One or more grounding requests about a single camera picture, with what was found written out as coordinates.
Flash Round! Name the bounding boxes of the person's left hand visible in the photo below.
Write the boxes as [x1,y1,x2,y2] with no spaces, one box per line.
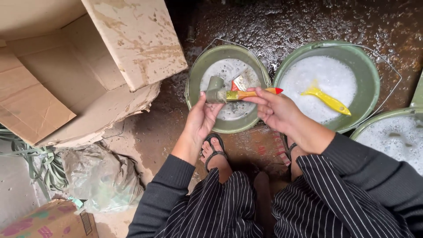
[183,91,226,143]

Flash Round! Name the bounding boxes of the person's right hand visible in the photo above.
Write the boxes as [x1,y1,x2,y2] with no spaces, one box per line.
[246,87,303,137]

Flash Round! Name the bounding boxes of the grey plastic pipe elbow fitting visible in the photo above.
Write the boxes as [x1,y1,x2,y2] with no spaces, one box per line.
[205,76,229,104]

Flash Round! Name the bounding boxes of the orange-handled paint brush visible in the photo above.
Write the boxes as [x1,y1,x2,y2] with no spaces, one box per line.
[216,87,284,103]

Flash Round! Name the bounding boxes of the black left sandal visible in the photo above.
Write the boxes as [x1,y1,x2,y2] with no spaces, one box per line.
[202,133,229,172]

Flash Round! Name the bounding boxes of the black sandal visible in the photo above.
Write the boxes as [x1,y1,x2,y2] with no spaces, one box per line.
[280,133,299,162]
[202,133,229,172]

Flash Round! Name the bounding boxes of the black right sandal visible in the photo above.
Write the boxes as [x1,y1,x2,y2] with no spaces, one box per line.
[280,133,299,162]

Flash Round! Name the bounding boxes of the red printed sack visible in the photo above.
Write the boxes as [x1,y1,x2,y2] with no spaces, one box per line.
[230,126,292,180]

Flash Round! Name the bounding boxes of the person's left foot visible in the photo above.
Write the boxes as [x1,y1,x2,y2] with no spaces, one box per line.
[200,136,233,184]

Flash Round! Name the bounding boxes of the person's foot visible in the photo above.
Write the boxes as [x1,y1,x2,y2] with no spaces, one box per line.
[285,136,306,182]
[200,136,233,184]

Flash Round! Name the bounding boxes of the person's right foot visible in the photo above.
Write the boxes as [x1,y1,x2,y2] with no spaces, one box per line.
[285,136,306,182]

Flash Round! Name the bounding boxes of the yellow plastic brush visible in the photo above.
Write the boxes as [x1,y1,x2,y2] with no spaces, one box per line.
[300,79,352,116]

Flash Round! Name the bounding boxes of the green bucket with little foam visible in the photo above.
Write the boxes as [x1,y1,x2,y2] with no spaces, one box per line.
[184,37,272,134]

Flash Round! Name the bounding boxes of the person's left striped trouser leg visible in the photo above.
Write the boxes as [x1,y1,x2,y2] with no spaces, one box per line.
[154,168,264,238]

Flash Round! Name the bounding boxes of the person's striped trouser leg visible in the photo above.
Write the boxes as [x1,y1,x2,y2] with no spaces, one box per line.
[271,154,415,238]
[154,168,264,238]

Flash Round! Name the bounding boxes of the green bucket full of foam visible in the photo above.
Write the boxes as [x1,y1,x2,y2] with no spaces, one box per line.
[272,40,403,134]

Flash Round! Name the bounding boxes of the person's right striped trouser leg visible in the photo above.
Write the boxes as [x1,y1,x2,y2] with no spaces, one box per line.
[271,154,415,238]

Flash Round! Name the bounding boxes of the dirty clear plastic bag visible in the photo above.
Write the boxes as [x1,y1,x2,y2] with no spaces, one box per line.
[59,143,145,214]

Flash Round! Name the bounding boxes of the green bucket with bubbly water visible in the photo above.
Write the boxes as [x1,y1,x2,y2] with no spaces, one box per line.
[349,107,423,177]

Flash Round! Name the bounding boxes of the large open cardboard box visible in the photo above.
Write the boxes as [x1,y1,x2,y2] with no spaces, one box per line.
[0,0,188,149]

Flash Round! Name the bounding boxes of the green plastic container edge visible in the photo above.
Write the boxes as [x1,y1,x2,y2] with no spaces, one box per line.
[410,70,423,108]

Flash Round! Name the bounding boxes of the teal tape scrap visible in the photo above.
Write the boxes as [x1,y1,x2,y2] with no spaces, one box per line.
[67,196,84,209]

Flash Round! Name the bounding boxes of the colourful printed cardboard box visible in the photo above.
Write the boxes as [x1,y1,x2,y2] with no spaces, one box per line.
[0,198,99,238]

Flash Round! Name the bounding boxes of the red-handled small paint brush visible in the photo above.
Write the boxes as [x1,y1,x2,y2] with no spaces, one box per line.
[230,75,249,92]

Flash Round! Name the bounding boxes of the bundle of green straps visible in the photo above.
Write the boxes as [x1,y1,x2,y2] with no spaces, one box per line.
[0,126,69,201]

